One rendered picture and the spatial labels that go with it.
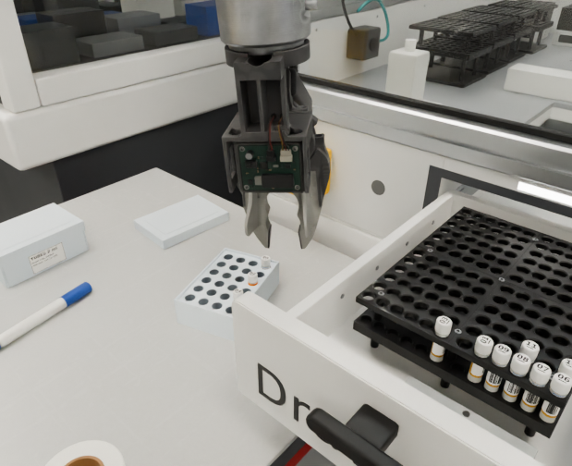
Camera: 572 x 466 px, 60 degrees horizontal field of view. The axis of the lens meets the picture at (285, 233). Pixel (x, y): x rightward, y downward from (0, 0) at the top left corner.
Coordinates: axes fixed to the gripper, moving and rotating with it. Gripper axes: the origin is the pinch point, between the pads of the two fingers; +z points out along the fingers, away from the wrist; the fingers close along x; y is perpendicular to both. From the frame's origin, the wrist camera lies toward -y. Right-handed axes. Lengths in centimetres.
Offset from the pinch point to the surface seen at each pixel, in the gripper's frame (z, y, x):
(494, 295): 1.1, 8.1, 20.0
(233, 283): 9.9, -3.5, -7.8
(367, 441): -0.9, 25.4, 8.5
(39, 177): 13, -41, -58
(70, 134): 3, -38, -46
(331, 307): 2.9, 8.5, 5.4
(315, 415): -1.2, 23.9, 5.2
